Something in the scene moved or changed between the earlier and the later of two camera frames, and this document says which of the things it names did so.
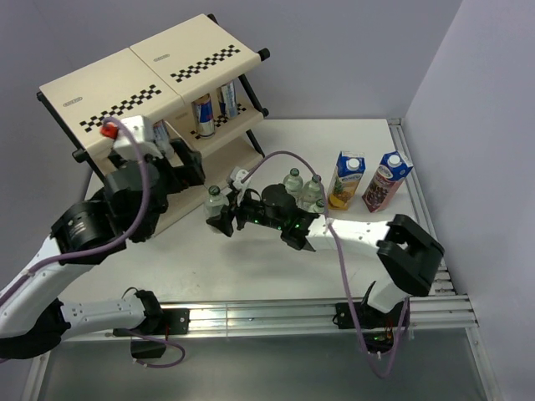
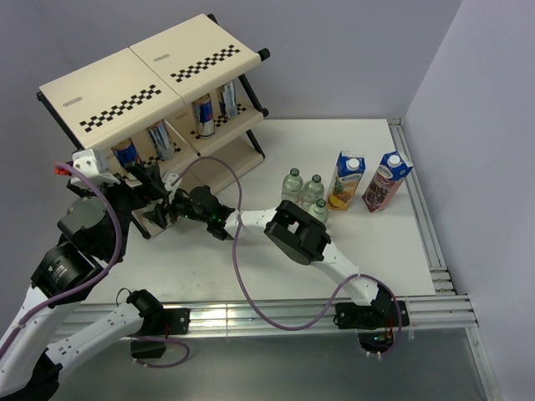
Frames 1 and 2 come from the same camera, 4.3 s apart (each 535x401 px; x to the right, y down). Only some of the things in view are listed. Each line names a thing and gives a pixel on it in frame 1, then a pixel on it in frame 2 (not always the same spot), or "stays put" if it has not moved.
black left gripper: [189, 174] → [150, 178]
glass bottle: [312, 192] stays put
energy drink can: [227, 98] stays put
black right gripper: [224, 221] → [158, 215]
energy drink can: [160, 131] stays put
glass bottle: [318, 206] stays put
